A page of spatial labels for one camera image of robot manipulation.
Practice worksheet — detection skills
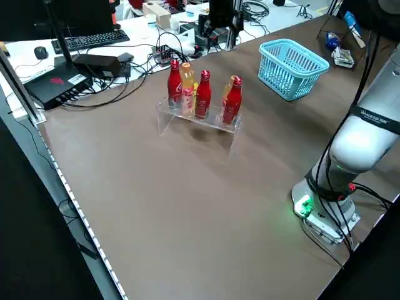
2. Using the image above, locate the black monitor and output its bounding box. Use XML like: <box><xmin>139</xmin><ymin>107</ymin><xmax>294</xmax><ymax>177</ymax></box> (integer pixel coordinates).
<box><xmin>0</xmin><ymin>0</ymin><xmax>116</xmax><ymax>42</ymax></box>

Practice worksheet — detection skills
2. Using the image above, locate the usb hub with red lights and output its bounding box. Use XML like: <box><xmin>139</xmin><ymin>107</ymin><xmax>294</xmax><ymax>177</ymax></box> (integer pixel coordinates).
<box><xmin>151</xmin><ymin>45</ymin><xmax>176</xmax><ymax>66</ymax></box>

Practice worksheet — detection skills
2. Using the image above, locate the red cola bottle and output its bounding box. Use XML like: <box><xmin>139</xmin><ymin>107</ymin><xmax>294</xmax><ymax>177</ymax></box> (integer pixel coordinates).
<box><xmin>221</xmin><ymin>76</ymin><xmax>244</xmax><ymax>126</ymax></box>
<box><xmin>194</xmin><ymin>69</ymin><xmax>213</xmax><ymax>120</ymax></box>
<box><xmin>167</xmin><ymin>59</ymin><xmax>184</xmax><ymax>110</ymax></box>

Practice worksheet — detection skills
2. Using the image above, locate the beige cracker pack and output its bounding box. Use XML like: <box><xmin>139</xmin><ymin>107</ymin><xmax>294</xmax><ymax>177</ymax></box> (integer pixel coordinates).
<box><xmin>354</xmin><ymin>29</ymin><xmax>367</xmax><ymax>49</ymax></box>

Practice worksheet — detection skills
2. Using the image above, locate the black wire rack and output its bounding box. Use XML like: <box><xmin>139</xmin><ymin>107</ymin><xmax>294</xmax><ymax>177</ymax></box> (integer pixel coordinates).
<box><xmin>316</xmin><ymin>9</ymin><xmax>368</xmax><ymax>71</ymax></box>

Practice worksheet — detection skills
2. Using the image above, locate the blue puffed snack bag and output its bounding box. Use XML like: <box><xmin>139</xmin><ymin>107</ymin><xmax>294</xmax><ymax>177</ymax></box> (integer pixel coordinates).
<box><xmin>324</xmin><ymin>31</ymin><xmax>344</xmax><ymax>48</ymax></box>

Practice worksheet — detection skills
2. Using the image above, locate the black computer mouse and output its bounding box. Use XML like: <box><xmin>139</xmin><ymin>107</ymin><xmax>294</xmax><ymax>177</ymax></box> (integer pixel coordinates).
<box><xmin>33</xmin><ymin>46</ymin><xmax>49</xmax><ymax>61</ymax></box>

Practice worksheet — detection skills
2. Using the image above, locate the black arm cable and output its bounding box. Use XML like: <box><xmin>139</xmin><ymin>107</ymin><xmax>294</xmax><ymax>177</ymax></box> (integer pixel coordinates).
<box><xmin>301</xmin><ymin>29</ymin><xmax>394</xmax><ymax>269</ymax></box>

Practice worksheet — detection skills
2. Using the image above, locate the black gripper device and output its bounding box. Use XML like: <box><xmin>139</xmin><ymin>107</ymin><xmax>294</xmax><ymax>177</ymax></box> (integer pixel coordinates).
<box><xmin>195</xmin><ymin>0</ymin><xmax>240</xmax><ymax>48</ymax></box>

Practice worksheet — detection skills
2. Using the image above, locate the white desk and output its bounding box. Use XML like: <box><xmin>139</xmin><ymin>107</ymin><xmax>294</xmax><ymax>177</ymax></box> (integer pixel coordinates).
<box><xmin>0</xmin><ymin>0</ymin><xmax>332</xmax><ymax>107</ymax></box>

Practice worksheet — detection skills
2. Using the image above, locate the blue cookie pack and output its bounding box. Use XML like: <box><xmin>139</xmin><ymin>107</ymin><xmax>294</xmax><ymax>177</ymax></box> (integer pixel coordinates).
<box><xmin>343</xmin><ymin>11</ymin><xmax>364</xmax><ymax>38</ymax></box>

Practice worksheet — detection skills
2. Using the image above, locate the orange tea bottle pink label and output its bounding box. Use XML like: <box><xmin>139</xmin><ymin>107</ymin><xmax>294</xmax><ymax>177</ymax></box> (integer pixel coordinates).
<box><xmin>221</xmin><ymin>74</ymin><xmax>236</xmax><ymax>104</ymax></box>
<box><xmin>180</xmin><ymin>62</ymin><xmax>199</xmax><ymax>116</ymax></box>

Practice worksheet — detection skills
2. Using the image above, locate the black flat box red logo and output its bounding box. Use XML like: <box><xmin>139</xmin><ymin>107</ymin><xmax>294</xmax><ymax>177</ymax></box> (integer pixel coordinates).
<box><xmin>23</xmin><ymin>56</ymin><xmax>94</xmax><ymax>111</ymax></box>

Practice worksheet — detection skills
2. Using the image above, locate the clear acrylic bottle tray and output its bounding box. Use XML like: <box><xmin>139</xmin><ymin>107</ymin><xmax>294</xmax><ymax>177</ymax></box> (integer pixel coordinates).
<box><xmin>155</xmin><ymin>95</ymin><xmax>244</xmax><ymax>159</ymax></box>

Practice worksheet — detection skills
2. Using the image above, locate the white yellow snack pack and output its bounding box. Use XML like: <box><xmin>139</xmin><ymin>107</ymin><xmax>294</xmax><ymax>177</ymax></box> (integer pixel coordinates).
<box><xmin>331</xmin><ymin>46</ymin><xmax>356</xmax><ymax>67</ymax></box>

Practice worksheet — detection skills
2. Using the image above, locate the black stand pole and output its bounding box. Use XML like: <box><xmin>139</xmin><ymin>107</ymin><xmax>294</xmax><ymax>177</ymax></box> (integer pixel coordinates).
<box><xmin>43</xmin><ymin>0</ymin><xmax>75</xmax><ymax>68</ymax></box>

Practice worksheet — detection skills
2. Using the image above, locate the black power adapter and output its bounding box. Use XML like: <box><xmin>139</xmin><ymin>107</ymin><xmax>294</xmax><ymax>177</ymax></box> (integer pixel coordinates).
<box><xmin>73</xmin><ymin>53</ymin><xmax>123</xmax><ymax>79</ymax></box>

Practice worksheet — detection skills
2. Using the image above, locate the blue plastic basket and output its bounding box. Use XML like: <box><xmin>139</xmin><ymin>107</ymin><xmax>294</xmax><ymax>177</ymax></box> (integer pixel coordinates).
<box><xmin>258</xmin><ymin>38</ymin><xmax>331</xmax><ymax>102</ymax></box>

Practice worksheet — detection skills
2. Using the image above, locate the cardboard box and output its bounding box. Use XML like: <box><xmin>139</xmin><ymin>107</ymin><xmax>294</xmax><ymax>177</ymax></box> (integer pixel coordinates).
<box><xmin>142</xmin><ymin>2</ymin><xmax>173</xmax><ymax>28</ymax></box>

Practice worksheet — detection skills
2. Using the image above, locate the black keyboard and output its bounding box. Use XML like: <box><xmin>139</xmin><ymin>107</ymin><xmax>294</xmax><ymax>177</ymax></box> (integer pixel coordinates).
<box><xmin>51</xmin><ymin>29</ymin><xmax>131</xmax><ymax>53</ymax></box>

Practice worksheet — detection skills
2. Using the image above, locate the aluminium frame post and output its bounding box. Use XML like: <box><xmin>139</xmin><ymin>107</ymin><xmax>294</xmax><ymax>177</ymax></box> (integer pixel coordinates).
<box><xmin>225</xmin><ymin>9</ymin><xmax>245</xmax><ymax>51</ymax></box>
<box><xmin>0</xmin><ymin>48</ymin><xmax>48</xmax><ymax>123</ymax></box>

